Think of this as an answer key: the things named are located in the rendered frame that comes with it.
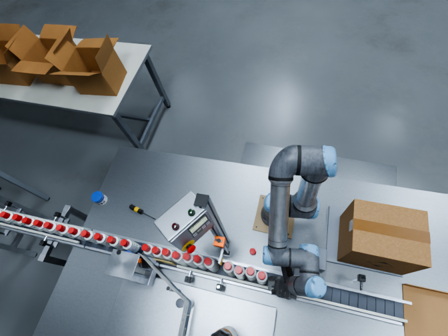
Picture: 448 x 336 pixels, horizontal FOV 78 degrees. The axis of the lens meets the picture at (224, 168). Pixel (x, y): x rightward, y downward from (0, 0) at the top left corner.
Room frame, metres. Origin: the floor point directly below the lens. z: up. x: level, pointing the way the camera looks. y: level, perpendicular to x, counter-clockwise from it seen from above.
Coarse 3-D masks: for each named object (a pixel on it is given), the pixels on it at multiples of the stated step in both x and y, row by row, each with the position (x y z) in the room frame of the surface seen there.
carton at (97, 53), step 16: (64, 48) 2.06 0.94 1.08; (80, 48) 2.11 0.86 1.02; (96, 48) 2.05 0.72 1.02; (112, 48) 1.97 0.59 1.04; (64, 64) 1.94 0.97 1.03; (80, 64) 2.06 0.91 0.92; (96, 64) 2.09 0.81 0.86; (112, 64) 1.88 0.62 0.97; (80, 80) 1.84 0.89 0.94; (96, 80) 1.78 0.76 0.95; (112, 80) 1.80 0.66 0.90
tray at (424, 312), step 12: (408, 288) -0.07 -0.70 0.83; (420, 288) -0.08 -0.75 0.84; (408, 300) -0.11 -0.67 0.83; (420, 300) -0.13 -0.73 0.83; (432, 300) -0.14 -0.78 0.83; (444, 300) -0.15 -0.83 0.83; (408, 312) -0.16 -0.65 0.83; (420, 312) -0.17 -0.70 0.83; (432, 312) -0.18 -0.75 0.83; (444, 312) -0.20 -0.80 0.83; (408, 324) -0.20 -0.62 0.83; (420, 324) -0.21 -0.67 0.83; (432, 324) -0.23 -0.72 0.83; (444, 324) -0.24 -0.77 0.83
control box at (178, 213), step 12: (192, 192) 0.42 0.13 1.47; (180, 204) 0.38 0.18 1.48; (192, 204) 0.37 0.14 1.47; (168, 216) 0.35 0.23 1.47; (180, 216) 0.34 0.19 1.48; (168, 228) 0.31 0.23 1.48; (180, 228) 0.30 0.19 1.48; (168, 240) 0.27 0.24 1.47; (180, 240) 0.27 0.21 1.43; (192, 240) 0.29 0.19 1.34
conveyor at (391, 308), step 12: (168, 264) 0.33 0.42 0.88; (228, 276) 0.19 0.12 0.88; (336, 288) 0.01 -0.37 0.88; (312, 300) -0.01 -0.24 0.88; (336, 300) -0.04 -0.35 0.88; (348, 300) -0.05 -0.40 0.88; (360, 300) -0.06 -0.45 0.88; (372, 300) -0.07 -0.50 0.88; (384, 300) -0.09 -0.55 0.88; (384, 312) -0.13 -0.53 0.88; (396, 312) -0.14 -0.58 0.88
